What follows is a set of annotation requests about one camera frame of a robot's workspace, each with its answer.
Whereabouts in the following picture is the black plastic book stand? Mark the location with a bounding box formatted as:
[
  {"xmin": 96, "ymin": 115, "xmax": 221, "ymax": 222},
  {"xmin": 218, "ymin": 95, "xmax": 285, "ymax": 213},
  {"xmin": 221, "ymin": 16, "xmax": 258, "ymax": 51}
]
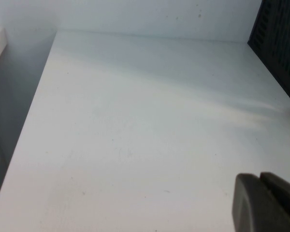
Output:
[{"xmin": 246, "ymin": 0, "xmax": 290, "ymax": 111}]

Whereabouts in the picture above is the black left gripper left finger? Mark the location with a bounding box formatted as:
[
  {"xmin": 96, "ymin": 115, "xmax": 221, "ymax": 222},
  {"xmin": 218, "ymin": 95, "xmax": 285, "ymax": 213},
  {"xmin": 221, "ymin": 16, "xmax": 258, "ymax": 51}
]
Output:
[{"xmin": 232, "ymin": 173, "xmax": 290, "ymax": 232}]

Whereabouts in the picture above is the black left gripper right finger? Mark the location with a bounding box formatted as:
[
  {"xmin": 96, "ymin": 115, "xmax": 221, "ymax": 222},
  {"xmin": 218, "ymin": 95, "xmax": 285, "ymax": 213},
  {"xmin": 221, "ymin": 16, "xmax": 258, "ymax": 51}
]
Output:
[{"xmin": 260, "ymin": 171, "xmax": 290, "ymax": 218}]

